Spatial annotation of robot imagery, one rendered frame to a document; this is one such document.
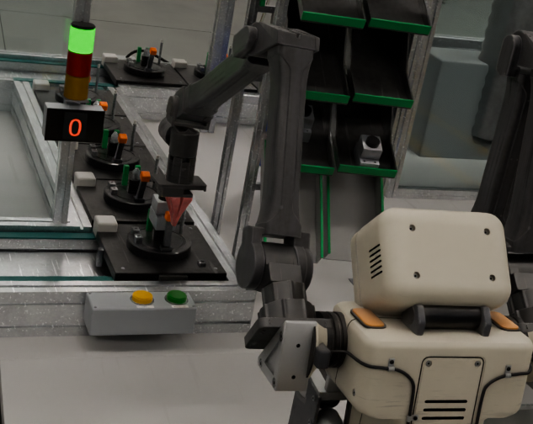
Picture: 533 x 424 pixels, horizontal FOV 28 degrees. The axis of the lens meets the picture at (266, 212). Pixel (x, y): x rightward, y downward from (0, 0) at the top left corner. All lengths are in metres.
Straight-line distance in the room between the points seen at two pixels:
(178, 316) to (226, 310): 0.15
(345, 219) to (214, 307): 0.39
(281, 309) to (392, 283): 0.17
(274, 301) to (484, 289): 0.31
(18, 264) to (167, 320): 0.37
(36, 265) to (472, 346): 1.04
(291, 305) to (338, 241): 0.80
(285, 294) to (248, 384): 0.51
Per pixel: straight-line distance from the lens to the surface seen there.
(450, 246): 1.59
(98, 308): 2.05
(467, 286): 1.58
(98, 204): 2.47
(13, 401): 1.94
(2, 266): 2.27
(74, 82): 2.22
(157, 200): 2.24
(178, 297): 2.10
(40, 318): 2.11
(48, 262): 2.30
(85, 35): 2.19
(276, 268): 1.61
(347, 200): 2.40
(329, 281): 2.54
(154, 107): 3.44
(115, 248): 2.27
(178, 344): 2.16
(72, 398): 1.96
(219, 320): 2.21
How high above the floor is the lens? 1.94
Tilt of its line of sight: 22 degrees down
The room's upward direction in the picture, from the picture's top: 11 degrees clockwise
